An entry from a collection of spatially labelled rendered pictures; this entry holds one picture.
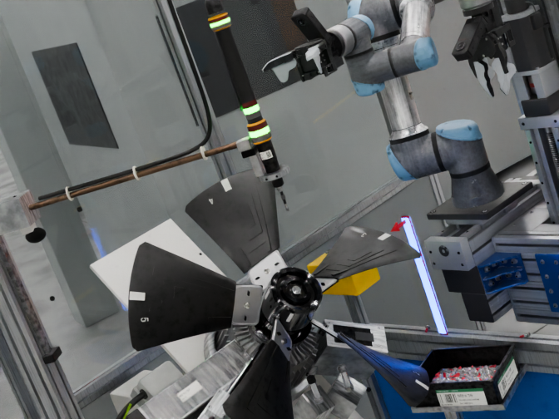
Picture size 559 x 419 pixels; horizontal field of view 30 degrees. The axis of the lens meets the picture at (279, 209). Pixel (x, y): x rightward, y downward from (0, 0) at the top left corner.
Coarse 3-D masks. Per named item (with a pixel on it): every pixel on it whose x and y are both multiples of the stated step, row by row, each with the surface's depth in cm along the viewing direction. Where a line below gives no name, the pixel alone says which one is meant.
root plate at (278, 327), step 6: (276, 324) 221; (276, 330) 221; (282, 330) 224; (276, 336) 220; (282, 336) 223; (288, 336) 226; (276, 342) 220; (288, 342) 225; (282, 348) 222; (288, 354) 224; (288, 360) 224
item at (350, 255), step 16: (352, 240) 249; (368, 240) 248; (384, 240) 247; (400, 240) 247; (336, 256) 245; (352, 256) 241; (368, 256) 240; (384, 256) 240; (400, 256) 240; (416, 256) 241; (320, 272) 239; (336, 272) 236; (352, 272) 235
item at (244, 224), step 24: (216, 192) 243; (240, 192) 242; (264, 192) 240; (192, 216) 243; (216, 216) 241; (240, 216) 239; (264, 216) 237; (216, 240) 240; (240, 240) 237; (264, 240) 235; (240, 264) 236
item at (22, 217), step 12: (24, 192) 241; (0, 204) 237; (12, 204) 237; (24, 204) 238; (0, 216) 238; (12, 216) 238; (24, 216) 237; (36, 216) 242; (0, 228) 239; (12, 228) 239
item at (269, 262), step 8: (272, 256) 234; (280, 256) 233; (256, 264) 235; (264, 264) 234; (272, 264) 233; (280, 264) 232; (248, 272) 235; (256, 272) 234; (264, 272) 234; (272, 272) 233; (256, 280) 234; (264, 280) 233; (264, 288) 232
